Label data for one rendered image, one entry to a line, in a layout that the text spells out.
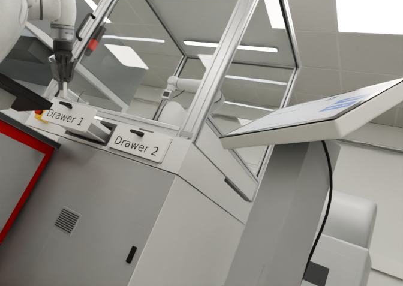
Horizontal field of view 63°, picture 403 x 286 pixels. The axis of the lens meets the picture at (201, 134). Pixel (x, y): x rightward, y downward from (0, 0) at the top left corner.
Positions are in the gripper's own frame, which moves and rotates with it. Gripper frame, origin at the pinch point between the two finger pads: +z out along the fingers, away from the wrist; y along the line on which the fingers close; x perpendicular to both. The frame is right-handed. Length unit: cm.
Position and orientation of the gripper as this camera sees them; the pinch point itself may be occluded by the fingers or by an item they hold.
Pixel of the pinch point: (63, 90)
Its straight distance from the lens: 152.3
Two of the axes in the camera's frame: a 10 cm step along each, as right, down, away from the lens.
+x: -8.4, -2.0, 5.0
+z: -0.9, 9.7, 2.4
